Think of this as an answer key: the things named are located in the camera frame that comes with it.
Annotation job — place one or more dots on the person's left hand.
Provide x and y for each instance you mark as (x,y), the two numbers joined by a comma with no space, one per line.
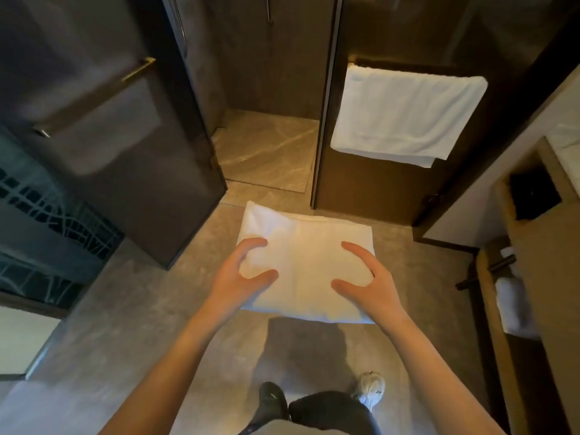
(226,289)

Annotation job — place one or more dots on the person's right hand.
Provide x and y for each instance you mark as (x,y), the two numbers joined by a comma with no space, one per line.
(376,299)

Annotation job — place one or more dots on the thin white towel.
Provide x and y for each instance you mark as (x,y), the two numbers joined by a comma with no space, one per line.
(303,240)

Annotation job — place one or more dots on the wooden vanity with marble top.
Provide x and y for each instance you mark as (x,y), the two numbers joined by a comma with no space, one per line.
(548,276)

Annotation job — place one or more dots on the person's right forearm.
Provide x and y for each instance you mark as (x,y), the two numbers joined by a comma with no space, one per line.
(435,380)

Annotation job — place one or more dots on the person's left forearm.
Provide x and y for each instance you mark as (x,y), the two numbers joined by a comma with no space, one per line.
(172,380)

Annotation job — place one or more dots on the thick folded white towel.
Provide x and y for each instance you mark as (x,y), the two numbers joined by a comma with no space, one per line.
(516,308)

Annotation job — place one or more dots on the white bath towel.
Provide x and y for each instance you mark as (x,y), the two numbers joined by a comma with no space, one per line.
(398,113)

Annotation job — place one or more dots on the white sneaker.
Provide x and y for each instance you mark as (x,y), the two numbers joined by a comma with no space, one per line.
(371,389)

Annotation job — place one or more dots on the fixed dark glass panel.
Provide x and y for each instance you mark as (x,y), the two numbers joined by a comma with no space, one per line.
(362,185)

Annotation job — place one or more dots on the black metal support bar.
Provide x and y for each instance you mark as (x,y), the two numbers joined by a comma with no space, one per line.
(487,269)

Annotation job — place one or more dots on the dark glass shower door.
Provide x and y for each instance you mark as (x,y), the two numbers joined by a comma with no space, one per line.
(136,176)

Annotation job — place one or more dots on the dark patterned glass panel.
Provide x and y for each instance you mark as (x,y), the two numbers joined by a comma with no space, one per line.
(36,208)

